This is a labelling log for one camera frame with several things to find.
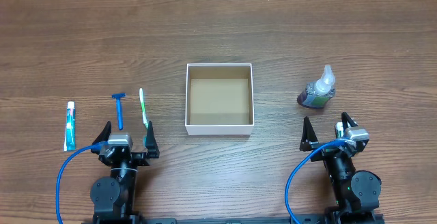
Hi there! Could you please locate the green white toothbrush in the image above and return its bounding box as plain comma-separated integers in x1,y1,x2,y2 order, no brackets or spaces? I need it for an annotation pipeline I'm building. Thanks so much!
139,88,148,128

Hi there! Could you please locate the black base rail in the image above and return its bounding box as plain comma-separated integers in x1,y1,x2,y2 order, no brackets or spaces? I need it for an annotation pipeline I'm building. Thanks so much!
82,214,385,224

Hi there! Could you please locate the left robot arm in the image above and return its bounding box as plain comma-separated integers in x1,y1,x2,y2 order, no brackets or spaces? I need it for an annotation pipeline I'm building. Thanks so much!
90,121,160,223

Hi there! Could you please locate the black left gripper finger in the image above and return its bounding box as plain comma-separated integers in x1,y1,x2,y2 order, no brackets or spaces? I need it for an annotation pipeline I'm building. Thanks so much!
145,121,160,158
91,121,112,154

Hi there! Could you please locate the white cardboard box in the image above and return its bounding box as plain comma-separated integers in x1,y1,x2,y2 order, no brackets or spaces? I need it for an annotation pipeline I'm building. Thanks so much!
184,63,255,136

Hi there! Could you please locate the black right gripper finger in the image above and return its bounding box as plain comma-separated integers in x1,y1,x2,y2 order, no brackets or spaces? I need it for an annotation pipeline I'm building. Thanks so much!
341,112,358,129
299,116,319,152

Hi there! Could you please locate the clear soap pump bottle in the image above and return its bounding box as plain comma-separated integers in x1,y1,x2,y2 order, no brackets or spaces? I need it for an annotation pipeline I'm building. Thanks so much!
297,65,336,109

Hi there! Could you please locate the blue disposable razor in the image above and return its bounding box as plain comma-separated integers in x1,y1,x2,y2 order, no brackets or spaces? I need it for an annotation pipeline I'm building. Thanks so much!
111,93,126,130

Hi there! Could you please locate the teal toothpaste tube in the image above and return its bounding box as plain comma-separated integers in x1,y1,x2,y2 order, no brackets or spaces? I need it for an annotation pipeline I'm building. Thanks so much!
64,101,76,152

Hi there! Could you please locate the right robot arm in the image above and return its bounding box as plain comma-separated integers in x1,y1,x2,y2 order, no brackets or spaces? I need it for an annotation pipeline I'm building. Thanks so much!
300,112,384,224

